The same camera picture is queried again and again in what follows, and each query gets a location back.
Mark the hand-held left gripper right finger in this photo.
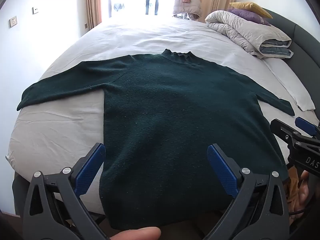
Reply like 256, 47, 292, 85
204, 144, 292, 240

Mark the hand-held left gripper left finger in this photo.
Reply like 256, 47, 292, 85
22, 143, 110, 240

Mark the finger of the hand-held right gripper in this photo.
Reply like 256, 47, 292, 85
295, 117, 320, 139
270, 119, 297, 147

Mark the dark green sweater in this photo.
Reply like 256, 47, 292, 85
16, 49, 295, 231

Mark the person's right hand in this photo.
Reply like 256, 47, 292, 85
294, 171, 311, 221

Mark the person's left hand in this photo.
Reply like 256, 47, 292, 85
110, 226, 162, 240

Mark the bed with white sheet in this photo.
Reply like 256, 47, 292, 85
5, 17, 317, 228

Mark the flat white pillow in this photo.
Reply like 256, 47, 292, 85
262, 57, 316, 112

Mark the dark grey headboard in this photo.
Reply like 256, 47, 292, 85
260, 7, 320, 69

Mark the folded beige duvet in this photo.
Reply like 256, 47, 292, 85
205, 10, 294, 59

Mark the purple pillow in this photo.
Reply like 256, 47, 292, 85
227, 9, 271, 26

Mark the yellow pillow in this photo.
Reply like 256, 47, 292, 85
229, 2, 273, 19

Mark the beige puffer vest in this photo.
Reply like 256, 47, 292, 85
172, 0, 202, 20

